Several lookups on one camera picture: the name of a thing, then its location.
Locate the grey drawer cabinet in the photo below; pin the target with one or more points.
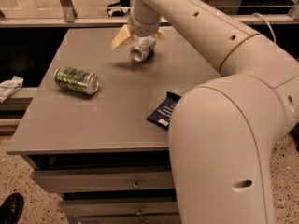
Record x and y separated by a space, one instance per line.
67 130

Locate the folded white cloth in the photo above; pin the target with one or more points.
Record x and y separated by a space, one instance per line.
9 87

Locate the dark blue snack packet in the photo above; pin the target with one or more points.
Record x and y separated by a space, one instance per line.
162 114

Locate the white 7up can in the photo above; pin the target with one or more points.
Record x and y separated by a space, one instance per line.
142 48

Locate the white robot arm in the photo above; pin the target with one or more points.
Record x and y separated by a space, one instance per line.
222 132

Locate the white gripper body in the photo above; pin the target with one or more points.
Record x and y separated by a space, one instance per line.
142 29

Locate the green soda can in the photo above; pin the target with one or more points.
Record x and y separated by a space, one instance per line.
76 80

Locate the grey drawer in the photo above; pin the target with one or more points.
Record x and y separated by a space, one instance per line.
104 179
162 219
114 207

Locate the middle grey drawer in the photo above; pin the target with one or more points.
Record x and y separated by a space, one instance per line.
114 207

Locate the top grey drawer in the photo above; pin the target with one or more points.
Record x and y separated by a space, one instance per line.
104 179

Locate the black shoe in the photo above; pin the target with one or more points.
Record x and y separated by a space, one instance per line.
11 209

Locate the bottom grey drawer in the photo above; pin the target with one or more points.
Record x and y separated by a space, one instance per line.
162 219

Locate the grey metal railing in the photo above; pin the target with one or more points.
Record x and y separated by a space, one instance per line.
88 13

